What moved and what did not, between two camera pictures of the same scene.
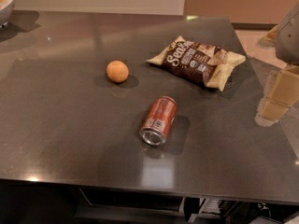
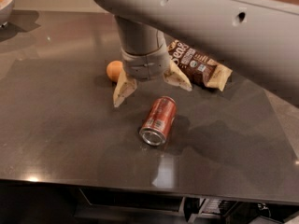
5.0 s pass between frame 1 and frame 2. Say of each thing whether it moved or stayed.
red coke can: stayed
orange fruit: stayed
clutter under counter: stayed
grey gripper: moved
